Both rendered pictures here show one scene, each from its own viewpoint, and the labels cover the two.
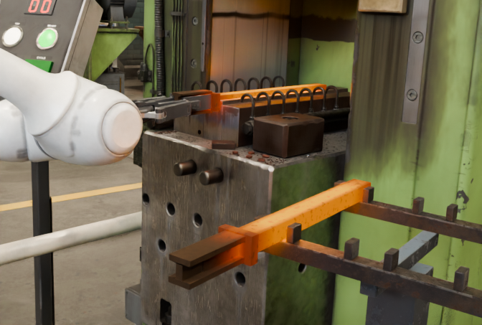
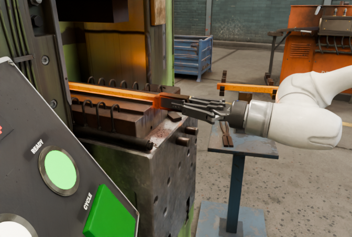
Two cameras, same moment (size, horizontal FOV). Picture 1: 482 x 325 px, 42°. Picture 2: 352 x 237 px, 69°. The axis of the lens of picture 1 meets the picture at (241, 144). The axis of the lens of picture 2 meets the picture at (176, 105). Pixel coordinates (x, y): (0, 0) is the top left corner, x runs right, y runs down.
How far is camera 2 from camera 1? 164 cm
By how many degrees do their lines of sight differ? 106
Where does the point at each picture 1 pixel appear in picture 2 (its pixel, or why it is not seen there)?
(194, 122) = (148, 124)
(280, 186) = not seen: hidden behind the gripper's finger
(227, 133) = (163, 113)
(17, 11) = not seen: outside the picture
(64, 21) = (43, 123)
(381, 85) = (157, 58)
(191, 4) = (35, 43)
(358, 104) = (153, 70)
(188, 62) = not seen: hidden behind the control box
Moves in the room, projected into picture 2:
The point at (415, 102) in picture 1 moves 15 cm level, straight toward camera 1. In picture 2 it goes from (164, 59) to (199, 59)
